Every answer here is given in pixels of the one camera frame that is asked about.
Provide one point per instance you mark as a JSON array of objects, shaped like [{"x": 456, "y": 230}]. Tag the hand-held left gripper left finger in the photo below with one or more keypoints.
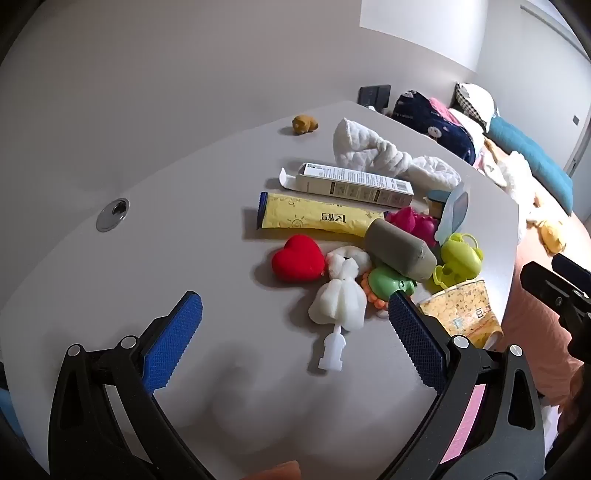
[{"x": 178, "y": 332}]

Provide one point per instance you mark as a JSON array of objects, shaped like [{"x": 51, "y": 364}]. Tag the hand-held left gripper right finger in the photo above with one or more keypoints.
[{"x": 415, "y": 341}]

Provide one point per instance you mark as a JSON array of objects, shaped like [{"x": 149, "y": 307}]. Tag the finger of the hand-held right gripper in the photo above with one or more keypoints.
[
  {"x": 570, "y": 265},
  {"x": 549, "y": 286}
]

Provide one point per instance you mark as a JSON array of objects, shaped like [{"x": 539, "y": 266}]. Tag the yellow printed paper cup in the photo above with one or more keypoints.
[{"x": 466, "y": 314}]

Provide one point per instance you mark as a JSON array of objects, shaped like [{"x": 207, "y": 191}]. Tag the green and orange turtle toy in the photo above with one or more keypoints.
[{"x": 388, "y": 281}]

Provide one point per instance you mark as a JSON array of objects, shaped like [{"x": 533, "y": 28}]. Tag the white plastic dress toy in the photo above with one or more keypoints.
[{"x": 339, "y": 300}]

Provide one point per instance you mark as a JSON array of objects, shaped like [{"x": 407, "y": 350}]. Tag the yellow-green plastic toy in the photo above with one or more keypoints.
[{"x": 461, "y": 261}]

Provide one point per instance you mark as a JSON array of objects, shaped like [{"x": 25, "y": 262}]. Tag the grey foam roll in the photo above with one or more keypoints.
[{"x": 401, "y": 249}]

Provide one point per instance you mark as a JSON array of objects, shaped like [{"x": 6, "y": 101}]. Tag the magenta bear toy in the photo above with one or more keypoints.
[{"x": 411, "y": 221}]

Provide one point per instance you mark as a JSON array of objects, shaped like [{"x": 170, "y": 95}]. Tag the red heart toy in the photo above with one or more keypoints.
[{"x": 298, "y": 261}]

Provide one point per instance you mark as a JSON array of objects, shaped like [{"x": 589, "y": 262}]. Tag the yellow snack packet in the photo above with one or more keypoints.
[{"x": 314, "y": 214}]

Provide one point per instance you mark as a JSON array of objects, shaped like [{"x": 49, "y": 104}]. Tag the white carton box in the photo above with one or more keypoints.
[{"x": 351, "y": 182}]

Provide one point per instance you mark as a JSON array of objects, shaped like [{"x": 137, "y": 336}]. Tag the white quilted towel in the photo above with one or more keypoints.
[{"x": 364, "y": 147}]

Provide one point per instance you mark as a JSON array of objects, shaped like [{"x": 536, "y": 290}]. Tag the small brown plush toy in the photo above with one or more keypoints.
[{"x": 304, "y": 124}]

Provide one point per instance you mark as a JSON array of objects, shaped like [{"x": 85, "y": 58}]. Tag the yellow chick plush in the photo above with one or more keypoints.
[{"x": 551, "y": 235}]

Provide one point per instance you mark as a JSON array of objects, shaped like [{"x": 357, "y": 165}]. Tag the bed with orange sheet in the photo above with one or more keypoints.
[{"x": 540, "y": 323}]

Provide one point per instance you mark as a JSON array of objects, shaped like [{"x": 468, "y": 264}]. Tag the white goose plush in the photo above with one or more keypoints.
[{"x": 519, "y": 175}]

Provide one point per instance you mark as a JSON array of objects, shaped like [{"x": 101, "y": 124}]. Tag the teal pillow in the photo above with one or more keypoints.
[{"x": 531, "y": 152}]

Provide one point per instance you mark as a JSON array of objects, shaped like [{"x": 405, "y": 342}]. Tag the metal table grommet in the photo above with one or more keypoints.
[{"x": 113, "y": 214}]

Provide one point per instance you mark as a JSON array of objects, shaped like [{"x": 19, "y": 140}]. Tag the checked pillow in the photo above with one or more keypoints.
[{"x": 475, "y": 99}]

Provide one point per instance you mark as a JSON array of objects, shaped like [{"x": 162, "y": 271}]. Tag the navy printed blanket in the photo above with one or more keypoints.
[{"x": 434, "y": 122}]

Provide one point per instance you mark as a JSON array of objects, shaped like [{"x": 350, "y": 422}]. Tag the pink cloth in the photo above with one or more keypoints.
[{"x": 441, "y": 107}]

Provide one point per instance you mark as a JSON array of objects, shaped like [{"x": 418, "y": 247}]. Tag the dark wall socket panel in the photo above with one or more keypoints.
[{"x": 375, "y": 96}]

